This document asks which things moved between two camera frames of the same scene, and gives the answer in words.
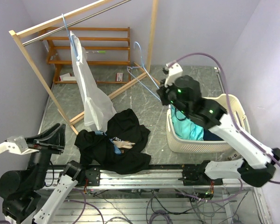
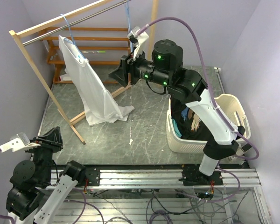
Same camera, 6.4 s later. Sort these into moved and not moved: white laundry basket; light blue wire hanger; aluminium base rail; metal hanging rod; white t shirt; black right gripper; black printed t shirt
Moved: black right gripper; light blue wire hanger; white t shirt; black printed t shirt
Not moved: metal hanging rod; aluminium base rail; white laundry basket
